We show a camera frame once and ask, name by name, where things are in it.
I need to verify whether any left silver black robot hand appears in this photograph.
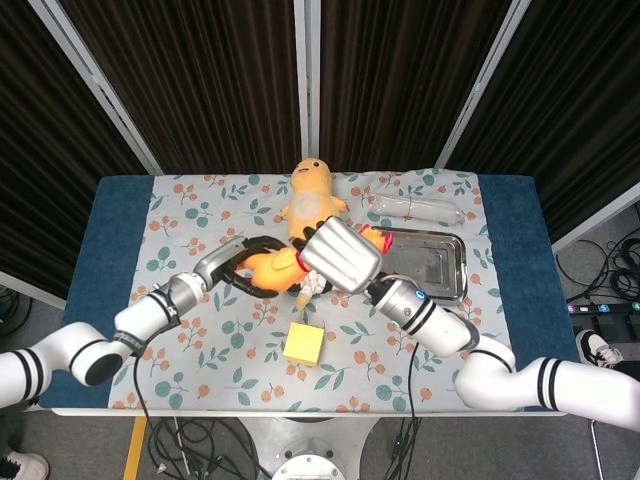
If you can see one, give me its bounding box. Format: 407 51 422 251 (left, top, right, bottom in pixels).
192 234 301 300

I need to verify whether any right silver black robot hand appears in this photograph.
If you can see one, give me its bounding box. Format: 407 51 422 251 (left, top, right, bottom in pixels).
291 215 386 295

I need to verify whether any orange rubber toy chicken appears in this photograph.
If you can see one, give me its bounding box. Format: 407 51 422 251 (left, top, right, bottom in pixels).
234 224 397 295

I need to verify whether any yellow plush duck toy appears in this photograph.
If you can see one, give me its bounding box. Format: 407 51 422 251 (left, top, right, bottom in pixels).
279 156 350 240

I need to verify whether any shiny metal tray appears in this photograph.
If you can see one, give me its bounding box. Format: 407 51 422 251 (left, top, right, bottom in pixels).
369 225 470 304

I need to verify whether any black-haired plush doll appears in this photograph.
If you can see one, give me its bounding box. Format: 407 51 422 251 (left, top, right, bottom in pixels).
293 269 332 310

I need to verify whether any floral print tablecloth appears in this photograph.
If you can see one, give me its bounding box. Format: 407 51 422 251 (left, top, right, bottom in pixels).
107 169 526 414

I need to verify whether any clear plastic bottle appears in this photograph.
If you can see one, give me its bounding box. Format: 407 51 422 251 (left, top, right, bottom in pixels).
372 193 467 225

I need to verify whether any yellow sticky note block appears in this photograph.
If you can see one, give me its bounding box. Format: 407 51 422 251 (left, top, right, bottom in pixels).
282 322 325 368

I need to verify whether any blue table cover cloth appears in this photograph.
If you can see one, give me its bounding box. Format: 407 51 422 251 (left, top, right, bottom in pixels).
38 173 581 412

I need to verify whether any dark corrugated partition panel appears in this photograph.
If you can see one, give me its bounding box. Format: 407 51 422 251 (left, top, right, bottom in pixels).
318 0 514 171
0 0 149 301
447 0 640 241
59 0 307 175

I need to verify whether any yellow floor tape strip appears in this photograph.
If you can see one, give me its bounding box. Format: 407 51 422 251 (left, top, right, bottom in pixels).
122 417 149 480

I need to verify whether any black power strip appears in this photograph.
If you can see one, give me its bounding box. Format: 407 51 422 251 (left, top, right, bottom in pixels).
566 300 640 318

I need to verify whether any black and white sneaker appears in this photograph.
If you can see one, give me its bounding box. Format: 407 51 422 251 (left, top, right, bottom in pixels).
576 328 626 370

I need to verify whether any white shoe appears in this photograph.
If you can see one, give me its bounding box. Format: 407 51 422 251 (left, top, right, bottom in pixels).
0 451 51 480

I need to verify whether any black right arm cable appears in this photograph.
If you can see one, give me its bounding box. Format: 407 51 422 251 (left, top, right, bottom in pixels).
407 338 421 420

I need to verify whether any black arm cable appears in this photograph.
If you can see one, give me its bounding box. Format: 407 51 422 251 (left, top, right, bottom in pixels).
407 338 421 420
130 347 154 431

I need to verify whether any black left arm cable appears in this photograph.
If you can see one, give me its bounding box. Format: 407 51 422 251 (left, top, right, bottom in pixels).
130 347 154 431

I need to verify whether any white partition frame post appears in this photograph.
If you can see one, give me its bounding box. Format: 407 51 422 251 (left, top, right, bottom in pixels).
28 0 162 175
433 0 525 169
293 0 321 160

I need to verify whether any black floor cable bundle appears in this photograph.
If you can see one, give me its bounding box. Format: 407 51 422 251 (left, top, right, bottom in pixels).
554 233 640 304
147 417 266 480

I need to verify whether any white partition frame rail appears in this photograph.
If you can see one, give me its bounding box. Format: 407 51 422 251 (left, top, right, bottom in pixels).
549 182 640 254
0 272 57 305

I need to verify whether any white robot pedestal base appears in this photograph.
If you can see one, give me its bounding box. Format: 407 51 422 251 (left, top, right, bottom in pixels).
239 417 381 480

